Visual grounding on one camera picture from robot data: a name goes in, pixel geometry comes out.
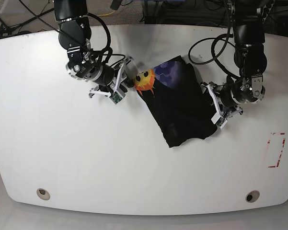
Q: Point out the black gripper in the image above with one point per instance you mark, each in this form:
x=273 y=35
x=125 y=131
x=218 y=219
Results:
x=108 y=76
x=228 y=106

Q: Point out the black T-shirt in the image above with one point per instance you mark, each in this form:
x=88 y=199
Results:
x=175 y=99

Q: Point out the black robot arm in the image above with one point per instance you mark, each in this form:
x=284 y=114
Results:
x=85 y=63
x=245 y=17

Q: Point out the red tape rectangle marking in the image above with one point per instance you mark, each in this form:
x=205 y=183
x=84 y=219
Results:
x=274 y=149

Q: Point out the black tripod stand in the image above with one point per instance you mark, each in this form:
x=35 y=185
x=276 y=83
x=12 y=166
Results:
x=6 y=31

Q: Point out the right table cable grommet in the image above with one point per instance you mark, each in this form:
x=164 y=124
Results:
x=252 y=196

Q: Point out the table cable grommet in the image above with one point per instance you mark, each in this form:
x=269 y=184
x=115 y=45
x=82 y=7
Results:
x=252 y=196
x=43 y=194

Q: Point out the left table cable grommet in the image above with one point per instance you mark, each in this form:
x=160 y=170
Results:
x=43 y=194

